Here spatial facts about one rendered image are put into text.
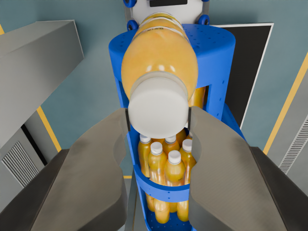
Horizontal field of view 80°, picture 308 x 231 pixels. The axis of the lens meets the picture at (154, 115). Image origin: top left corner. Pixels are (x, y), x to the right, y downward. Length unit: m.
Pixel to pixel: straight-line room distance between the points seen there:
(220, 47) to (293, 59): 1.63
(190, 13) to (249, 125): 1.75
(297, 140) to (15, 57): 2.63
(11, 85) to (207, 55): 0.86
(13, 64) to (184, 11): 0.77
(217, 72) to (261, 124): 1.91
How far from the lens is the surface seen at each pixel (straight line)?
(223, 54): 0.38
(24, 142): 2.44
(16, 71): 1.06
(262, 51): 1.65
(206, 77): 0.37
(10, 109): 1.01
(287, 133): 2.51
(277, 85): 2.05
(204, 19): 0.59
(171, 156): 0.58
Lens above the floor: 1.54
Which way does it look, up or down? 53 degrees down
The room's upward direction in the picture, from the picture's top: 178 degrees counter-clockwise
